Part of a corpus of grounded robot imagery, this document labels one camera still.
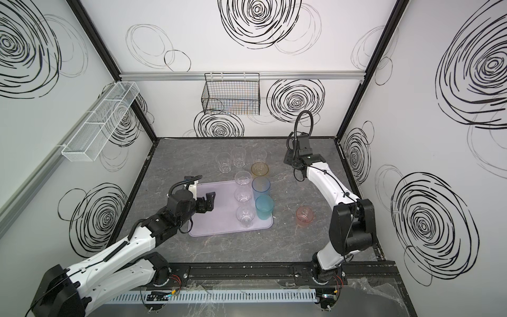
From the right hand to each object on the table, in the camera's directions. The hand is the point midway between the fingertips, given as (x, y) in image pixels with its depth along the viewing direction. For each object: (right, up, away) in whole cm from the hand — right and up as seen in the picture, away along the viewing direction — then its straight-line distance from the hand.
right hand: (289, 155), depth 89 cm
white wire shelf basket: (-78, +5, -16) cm, 80 cm away
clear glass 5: (-25, 0, +17) cm, 30 cm away
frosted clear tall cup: (-14, 0, +18) cm, 22 cm away
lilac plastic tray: (-30, -28, -2) cm, 41 cm away
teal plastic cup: (-12, -22, -1) cm, 25 cm away
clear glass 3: (-20, -27, -1) cm, 34 cm away
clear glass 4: (-33, -3, +16) cm, 37 cm away
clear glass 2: (-21, -18, +1) cm, 27 cm away
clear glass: (-22, -11, +9) cm, 26 cm away
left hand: (-35, -16, -7) cm, 39 cm away
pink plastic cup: (+7, -27, 0) cm, 28 cm away
